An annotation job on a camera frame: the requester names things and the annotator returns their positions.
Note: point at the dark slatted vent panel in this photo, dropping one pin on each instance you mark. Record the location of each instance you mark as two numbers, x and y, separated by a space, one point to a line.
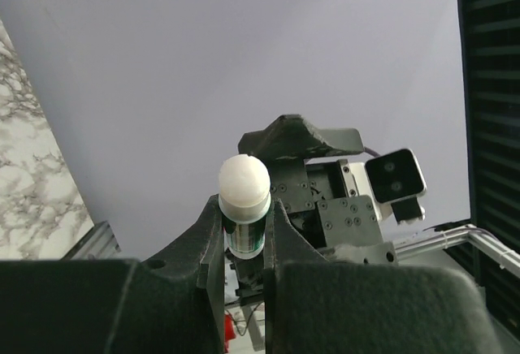
489 31

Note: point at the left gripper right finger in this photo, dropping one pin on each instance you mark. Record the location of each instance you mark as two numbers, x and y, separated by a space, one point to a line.
314 305

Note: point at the left aluminium rail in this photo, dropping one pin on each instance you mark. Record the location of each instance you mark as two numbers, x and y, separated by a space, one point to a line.
98 243

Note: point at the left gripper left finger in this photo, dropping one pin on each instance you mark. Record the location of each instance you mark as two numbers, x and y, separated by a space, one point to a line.
170 303

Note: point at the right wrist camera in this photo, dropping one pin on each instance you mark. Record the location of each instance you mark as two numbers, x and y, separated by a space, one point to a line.
394 182

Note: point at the aluminium rail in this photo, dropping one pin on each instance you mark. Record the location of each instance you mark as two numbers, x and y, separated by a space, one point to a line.
98 243
447 244

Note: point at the white green glue stick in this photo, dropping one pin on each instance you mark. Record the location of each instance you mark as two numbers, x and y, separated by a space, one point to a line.
244 200

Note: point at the right aluminium rail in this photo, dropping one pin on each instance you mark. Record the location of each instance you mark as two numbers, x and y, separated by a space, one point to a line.
447 244

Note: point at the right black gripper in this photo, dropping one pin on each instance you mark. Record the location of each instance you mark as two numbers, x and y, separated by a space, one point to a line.
317 205

